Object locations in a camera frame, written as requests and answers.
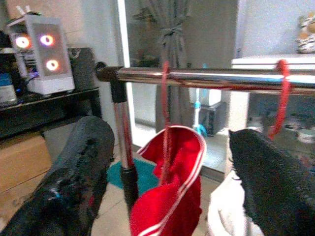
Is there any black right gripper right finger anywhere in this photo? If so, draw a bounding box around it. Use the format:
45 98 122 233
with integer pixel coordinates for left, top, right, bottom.
228 128 315 236

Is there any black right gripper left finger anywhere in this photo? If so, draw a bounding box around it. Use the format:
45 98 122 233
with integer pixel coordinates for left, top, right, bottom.
0 115 115 236

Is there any brown cardboard box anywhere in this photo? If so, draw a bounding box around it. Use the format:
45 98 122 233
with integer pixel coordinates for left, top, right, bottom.
0 134 54 223

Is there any teal floor mat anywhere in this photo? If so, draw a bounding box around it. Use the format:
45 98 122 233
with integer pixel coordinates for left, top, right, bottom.
106 157 160 190

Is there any black desk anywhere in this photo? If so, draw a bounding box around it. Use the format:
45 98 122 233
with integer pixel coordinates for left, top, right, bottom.
0 86 103 141

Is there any blue white mop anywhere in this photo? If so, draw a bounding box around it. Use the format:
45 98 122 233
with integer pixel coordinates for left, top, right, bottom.
191 63 209 138

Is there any red garment white trim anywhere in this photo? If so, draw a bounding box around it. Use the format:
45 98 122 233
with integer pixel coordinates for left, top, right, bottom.
129 124 208 236

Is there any white computer case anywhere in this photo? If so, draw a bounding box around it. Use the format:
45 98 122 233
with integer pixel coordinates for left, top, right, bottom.
6 12 76 97

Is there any black speaker box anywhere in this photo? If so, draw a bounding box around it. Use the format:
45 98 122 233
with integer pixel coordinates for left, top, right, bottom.
67 46 97 91

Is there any white shelf board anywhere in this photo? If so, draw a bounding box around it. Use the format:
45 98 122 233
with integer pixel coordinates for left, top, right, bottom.
231 53 315 71

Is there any chrome clothes rack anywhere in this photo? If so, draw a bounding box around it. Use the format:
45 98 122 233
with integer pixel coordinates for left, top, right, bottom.
95 62 315 214

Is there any plush toy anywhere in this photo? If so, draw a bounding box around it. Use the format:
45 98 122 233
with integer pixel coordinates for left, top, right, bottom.
296 11 315 54

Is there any grey curtain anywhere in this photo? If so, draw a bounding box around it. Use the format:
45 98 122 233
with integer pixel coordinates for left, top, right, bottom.
147 0 197 135

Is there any white door frame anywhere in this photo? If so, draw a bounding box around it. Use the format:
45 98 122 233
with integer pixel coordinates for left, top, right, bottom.
116 0 138 146

